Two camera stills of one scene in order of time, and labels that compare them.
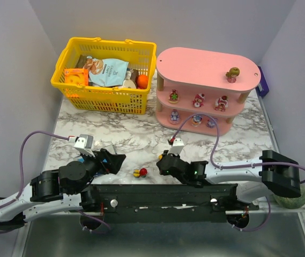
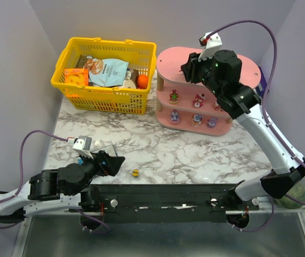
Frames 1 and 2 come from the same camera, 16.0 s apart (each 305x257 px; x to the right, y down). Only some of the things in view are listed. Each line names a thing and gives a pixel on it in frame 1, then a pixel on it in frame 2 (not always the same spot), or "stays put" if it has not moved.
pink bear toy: [198, 101] stays put
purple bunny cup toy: [196, 120] stays put
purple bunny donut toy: [175, 117] stays put
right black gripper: [165, 164] -> [191, 69]
